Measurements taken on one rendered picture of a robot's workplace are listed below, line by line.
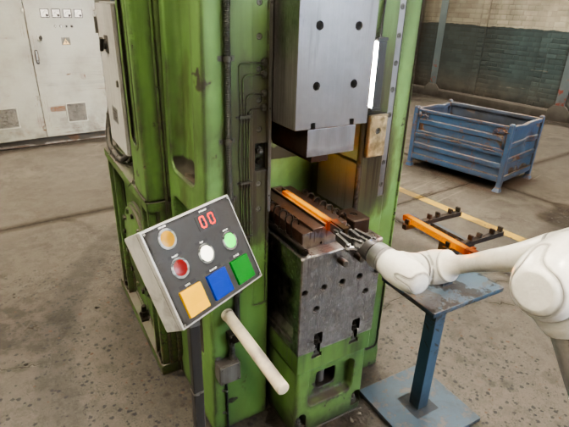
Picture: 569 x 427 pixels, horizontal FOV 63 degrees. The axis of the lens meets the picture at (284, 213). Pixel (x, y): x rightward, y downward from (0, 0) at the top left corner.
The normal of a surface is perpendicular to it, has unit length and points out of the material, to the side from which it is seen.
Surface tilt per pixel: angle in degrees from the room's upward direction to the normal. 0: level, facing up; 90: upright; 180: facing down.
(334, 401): 90
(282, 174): 90
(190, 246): 60
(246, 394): 90
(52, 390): 0
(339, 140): 90
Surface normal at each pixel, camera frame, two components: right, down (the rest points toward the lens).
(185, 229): 0.73, -0.23
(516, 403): 0.03, -0.91
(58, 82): 0.58, 0.36
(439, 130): -0.75, 0.24
